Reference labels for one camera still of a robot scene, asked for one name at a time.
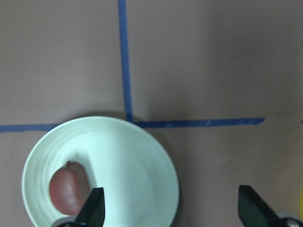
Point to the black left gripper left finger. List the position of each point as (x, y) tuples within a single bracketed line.
[(92, 213)]

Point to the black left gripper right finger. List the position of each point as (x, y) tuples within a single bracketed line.
[(253, 211)]

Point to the brown bun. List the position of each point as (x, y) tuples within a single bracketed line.
[(69, 188)]

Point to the yellow rimmed lower steamer layer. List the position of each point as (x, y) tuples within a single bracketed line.
[(301, 204)]

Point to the mint green plate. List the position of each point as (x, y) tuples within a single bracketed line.
[(138, 177)]

